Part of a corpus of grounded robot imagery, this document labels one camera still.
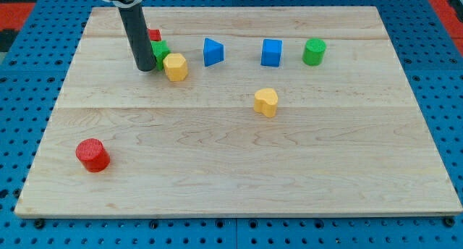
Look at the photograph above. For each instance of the green star block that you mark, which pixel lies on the green star block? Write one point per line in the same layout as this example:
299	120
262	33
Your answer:
160	51

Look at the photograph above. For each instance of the red star block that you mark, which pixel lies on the red star block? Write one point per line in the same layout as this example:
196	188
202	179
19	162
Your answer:
154	34

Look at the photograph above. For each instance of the wooden board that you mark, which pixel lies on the wooden board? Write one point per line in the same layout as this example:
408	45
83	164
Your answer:
348	138

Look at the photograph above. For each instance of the yellow heart block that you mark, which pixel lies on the yellow heart block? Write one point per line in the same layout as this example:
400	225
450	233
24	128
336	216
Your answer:
266	102

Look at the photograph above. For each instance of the blue triangle block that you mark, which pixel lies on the blue triangle block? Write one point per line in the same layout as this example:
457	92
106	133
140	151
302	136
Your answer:
213	52

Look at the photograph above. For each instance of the yellow hexagon block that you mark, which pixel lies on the yellow hexagon block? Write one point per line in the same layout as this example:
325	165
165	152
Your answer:
175	67

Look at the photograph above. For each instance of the blue cube block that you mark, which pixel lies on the blue cube block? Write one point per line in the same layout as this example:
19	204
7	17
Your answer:
271	53

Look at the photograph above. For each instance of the green cylinder block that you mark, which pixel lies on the green cylinder block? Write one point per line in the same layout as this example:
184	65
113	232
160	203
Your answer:
314	51

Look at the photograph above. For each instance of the dark grey cylindrical pointer rod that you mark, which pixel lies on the dark grey cylindrical pointer rod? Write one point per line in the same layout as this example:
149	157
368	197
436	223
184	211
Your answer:
137	34

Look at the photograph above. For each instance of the red cylinder block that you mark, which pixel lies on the red cylinder block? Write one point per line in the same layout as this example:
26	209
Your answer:
92	155

